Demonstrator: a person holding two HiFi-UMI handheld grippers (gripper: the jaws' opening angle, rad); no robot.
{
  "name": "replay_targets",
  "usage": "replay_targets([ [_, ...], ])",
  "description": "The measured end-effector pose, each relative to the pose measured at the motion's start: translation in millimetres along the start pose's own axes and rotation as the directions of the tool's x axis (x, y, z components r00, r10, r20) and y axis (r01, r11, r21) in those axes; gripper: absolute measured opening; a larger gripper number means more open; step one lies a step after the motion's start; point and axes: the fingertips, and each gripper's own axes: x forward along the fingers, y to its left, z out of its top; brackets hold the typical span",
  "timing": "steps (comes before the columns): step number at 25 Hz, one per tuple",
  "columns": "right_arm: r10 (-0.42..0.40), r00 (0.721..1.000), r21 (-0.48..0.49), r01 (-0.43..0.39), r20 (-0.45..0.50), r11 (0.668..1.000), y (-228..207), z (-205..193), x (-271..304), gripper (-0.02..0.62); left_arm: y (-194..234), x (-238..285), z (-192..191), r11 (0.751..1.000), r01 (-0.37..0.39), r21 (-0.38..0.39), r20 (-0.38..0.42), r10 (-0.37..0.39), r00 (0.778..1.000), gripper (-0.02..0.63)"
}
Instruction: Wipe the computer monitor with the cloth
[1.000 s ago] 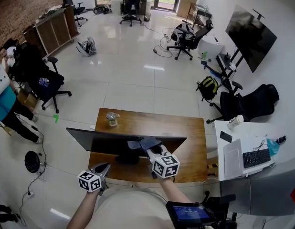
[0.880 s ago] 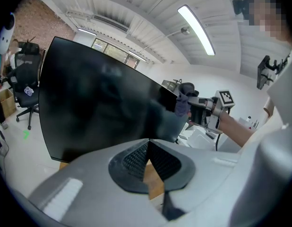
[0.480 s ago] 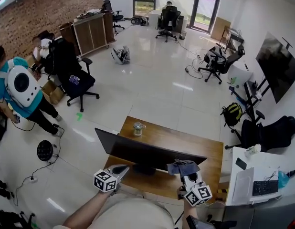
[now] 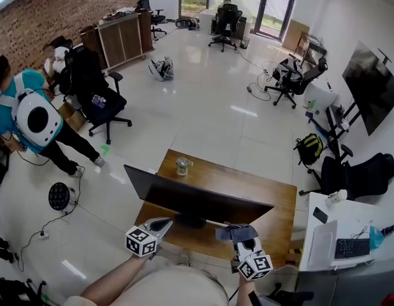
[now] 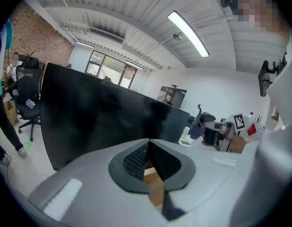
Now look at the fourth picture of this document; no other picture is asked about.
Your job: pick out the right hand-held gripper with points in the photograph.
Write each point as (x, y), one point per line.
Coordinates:
(254, 268)

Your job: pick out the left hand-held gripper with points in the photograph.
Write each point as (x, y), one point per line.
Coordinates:
(141, 241)

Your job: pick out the blue-grey cloth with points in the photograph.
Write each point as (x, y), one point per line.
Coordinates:
(241, 233)

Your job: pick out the black computer monitor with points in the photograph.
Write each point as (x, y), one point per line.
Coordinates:
(200, 199)

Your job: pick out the person's right forearm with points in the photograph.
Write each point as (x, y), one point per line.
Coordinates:
(245, 292)

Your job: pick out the person's left forearm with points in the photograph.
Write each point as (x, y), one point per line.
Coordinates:
(114, 276)

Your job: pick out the operator in white shirt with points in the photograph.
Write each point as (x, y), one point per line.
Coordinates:
(171, 288)

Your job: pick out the glass jar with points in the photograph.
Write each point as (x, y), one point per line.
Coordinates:
(182, 167)

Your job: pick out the black phone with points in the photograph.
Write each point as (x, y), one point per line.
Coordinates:
(320, 215)

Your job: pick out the small white desk device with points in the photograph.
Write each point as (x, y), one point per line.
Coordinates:
(336, 198)

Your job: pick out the black keyboard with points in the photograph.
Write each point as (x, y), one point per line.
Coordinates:
(352, 248)

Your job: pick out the round black floor light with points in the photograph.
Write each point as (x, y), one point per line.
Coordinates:
(58, 196)

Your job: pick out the yellow black backpack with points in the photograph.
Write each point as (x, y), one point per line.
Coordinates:
(308, 148)

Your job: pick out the grey partition panel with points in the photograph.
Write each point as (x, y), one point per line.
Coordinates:
(359, 285)

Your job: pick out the blue plastic bag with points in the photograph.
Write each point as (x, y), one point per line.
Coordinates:
(377, 237)

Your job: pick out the black reclined office chair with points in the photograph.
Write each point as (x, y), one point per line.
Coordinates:
(359, 174)

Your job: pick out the clear water bottle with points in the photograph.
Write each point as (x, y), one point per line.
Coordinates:
(97, 98)
(100, 104)

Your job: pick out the small black desk item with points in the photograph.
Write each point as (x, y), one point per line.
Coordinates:
(388, 229)

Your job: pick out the cardboard box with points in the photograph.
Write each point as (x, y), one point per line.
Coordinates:
(71, 116)

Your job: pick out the black television stand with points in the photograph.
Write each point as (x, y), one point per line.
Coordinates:
(332, 129)

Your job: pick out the red folded paper item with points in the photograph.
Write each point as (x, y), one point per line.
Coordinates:
(391, 300)

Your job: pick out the small green item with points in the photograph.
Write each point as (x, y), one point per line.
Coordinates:
(313, 103)

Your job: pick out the white dome backpack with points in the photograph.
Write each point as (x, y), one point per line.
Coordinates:
(23, 110)
(162, 69)

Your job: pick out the white rounded table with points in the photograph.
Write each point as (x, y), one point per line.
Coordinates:
(324, 94)

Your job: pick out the white power strip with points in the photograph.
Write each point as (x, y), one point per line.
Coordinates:
(266, 72)

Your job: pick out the black mesh office chair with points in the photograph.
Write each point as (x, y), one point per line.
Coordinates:
(307, 78)

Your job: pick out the grey white bag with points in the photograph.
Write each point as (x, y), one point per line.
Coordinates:
(289, 70)

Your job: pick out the light wooden cabinet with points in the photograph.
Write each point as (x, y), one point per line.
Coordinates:
(120, 43)

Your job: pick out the dark wooden cabinet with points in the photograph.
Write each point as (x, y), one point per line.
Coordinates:
(91, 43)
(146, 30)

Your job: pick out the large black television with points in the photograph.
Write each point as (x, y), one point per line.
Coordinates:
(372, 88)

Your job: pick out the black mesh waste bin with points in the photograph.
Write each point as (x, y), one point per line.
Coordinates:
(245, 42)

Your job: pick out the white round floor device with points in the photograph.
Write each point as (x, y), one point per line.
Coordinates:
(184, 22)

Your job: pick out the brown wooden board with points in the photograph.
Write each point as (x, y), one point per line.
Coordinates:
(294, 35)

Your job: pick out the black gaming chair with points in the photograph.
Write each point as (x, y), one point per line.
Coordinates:
(229, 18)

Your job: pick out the black frame desk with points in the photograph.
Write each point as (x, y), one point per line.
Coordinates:
(315, 48)

